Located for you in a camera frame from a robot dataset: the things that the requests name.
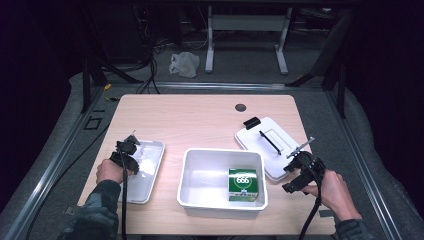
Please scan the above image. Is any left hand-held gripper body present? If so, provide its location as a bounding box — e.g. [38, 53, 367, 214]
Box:
[109, 131, 142, 168]

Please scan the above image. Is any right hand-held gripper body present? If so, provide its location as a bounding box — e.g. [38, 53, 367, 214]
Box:
[282, 136, 326, 183]

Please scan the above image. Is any white plastic tray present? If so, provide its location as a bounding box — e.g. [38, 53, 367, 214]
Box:
[117, 139, 166, 205]

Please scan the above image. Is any green and white box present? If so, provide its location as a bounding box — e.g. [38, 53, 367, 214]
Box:
[227, 167, 260, 203]

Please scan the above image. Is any white plastic storage bin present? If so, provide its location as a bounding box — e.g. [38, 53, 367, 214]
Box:
[176, 147, 269, 220]

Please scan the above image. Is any person's left hand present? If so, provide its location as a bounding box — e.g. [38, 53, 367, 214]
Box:
[95, 158, 130, 185]

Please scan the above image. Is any clear plastic bag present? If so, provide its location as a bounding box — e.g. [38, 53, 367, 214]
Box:
[168, 51, 201, 79]

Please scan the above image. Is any black diagonal strut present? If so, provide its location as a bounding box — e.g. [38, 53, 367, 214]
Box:
[287, 9, 355, 88]

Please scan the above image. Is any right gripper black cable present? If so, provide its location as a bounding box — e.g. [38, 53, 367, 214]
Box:
[297, 164, 324, 240]

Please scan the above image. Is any thin black floor cable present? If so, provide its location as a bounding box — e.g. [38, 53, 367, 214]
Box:
[26, 122, 112, 239]

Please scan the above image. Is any aluminium rail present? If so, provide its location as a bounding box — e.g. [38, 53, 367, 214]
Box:
[323, 89, 403, 240]
[4, 87, 105, 240]
[143, 81, 287, 92]

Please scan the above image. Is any white lid with black handle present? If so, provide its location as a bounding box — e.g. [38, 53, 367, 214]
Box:
[234, 116, 302, 183]

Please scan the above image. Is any yellow plug with cable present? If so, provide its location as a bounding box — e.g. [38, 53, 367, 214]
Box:
[102, 83, 120, 102]

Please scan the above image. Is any black metal post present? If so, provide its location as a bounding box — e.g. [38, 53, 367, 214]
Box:
[81, 58, 93, 114]
[335, 61, 347, 119]

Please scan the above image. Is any bundle of black cables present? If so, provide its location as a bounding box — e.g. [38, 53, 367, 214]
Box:
[134, 6, 163, 95]

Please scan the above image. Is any white metal desk frame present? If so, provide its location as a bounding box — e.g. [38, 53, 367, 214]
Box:
[204, 5, 294, 76]

